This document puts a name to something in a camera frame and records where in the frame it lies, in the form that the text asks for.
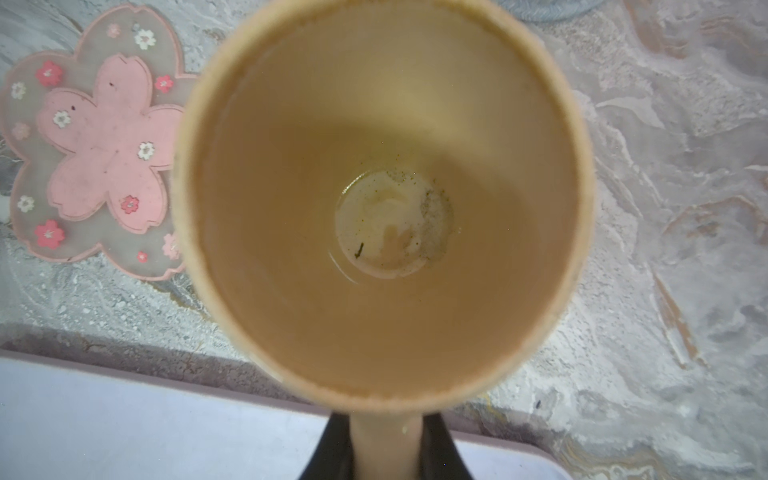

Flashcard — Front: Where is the blue woven coaster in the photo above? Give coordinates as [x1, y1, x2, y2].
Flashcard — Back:
[496, 0, 605, 23]

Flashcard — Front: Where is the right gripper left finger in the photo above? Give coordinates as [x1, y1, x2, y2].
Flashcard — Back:
[298, 413, 354, 480]

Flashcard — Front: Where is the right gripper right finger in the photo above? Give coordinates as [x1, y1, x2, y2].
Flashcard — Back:
[419, 413, 473, 480]

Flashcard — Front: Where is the lavender silicone tray mat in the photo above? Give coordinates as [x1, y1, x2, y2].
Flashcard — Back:
[1, 351, 567, 479]

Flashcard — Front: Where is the pink flower coaster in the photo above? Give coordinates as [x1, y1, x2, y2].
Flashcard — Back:
[1, 4, 196, 281]

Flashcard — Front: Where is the beige ceramic mug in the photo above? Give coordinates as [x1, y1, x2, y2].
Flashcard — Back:
[170, 0, 598, 480]

